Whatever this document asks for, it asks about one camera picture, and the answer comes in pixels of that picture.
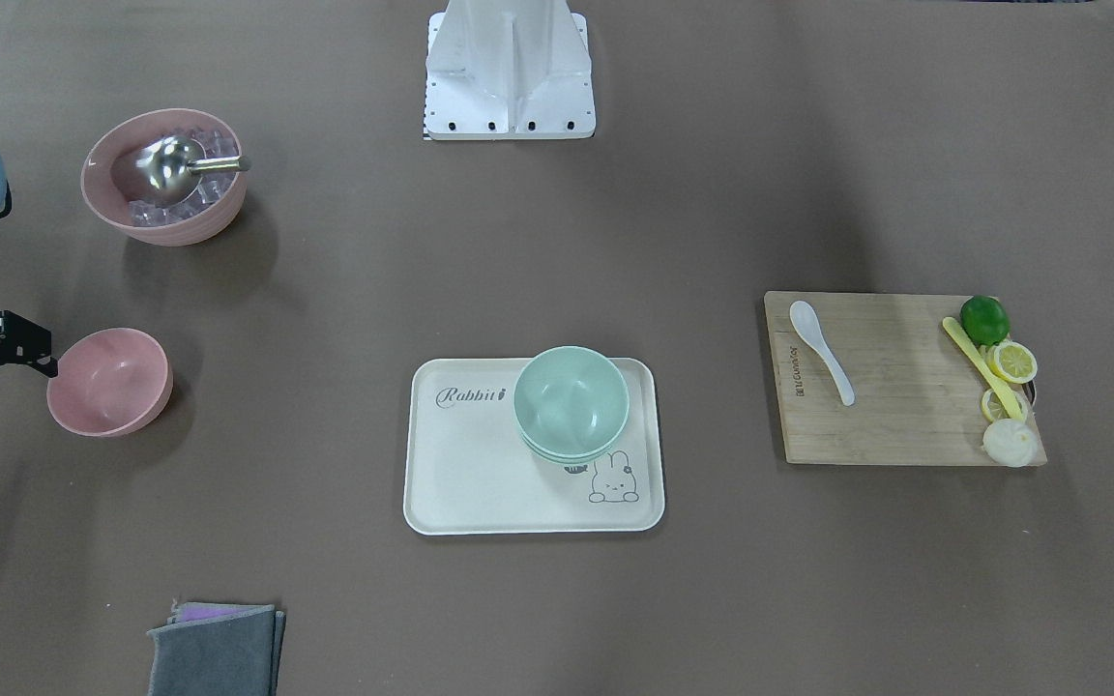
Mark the bamboo cutting board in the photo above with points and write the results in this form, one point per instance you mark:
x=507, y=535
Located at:
x=917, y=397

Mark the small pink bowl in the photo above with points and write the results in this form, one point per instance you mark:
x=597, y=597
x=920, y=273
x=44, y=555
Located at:
x=110, y=383

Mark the metal ice scoop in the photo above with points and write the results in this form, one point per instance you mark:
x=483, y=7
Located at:
x=168, y=171

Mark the lemon slice upper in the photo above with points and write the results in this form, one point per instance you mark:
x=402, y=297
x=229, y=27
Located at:
x=1012, y=362

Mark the large pink ice bowl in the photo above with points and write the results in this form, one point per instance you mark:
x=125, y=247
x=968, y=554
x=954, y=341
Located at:
x=105, y=200

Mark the lemon slice lower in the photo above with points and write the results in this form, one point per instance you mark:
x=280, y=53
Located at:
x=994, y=409

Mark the white rabbit tray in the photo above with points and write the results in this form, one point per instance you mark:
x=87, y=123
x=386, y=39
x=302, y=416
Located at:
x=468, y=472

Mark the grey folded cloth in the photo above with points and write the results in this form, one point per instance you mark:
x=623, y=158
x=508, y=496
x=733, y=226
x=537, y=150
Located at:
x=231, y=656

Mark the stacked green bowls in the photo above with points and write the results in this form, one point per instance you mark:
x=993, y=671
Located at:
x=570, y=404

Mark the yellow plastic knife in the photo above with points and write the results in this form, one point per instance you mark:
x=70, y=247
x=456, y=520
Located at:
x=1004, y=393

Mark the purple cloth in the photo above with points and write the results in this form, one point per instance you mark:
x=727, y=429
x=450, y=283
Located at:
x=199, y=611

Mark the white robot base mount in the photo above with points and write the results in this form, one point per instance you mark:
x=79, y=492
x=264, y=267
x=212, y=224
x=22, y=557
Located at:
x=508, y=70

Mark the lemon slice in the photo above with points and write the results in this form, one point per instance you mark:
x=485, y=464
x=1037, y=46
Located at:
x=994, y=409
x=1012, y=362

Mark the white ceramic spoon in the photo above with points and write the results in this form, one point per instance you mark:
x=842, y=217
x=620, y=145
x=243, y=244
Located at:
x=806, y=324

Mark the clear ice cubes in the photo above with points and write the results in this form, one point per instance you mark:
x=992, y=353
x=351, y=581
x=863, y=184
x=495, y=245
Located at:
x=211, y=190

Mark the green lime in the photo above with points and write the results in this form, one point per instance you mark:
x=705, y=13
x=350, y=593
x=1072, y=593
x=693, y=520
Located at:
x=985, y=320

